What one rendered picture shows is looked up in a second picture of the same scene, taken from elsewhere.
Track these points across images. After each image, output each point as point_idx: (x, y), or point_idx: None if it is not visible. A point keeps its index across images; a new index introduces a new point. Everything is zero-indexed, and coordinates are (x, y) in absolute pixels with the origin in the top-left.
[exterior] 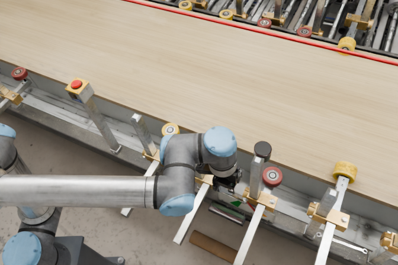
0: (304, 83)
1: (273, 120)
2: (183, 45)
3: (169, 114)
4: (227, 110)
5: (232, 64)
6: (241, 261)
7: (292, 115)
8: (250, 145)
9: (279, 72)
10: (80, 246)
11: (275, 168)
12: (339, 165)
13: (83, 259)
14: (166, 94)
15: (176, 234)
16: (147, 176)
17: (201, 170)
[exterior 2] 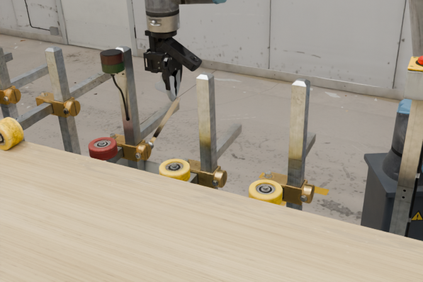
0: None
1: (64, 204)
2: None
3: (275, 214)
4: (148, 219)
5: None
6: (163, 107)
7: (24, 211)
8: (121, 172)
9: None
10: (381, 184)
11: (94, 148)
12: (11, 127)
13: (378, 196)
14: (294, 252)
15: (237, 128)
16: None
17: (193, 53)
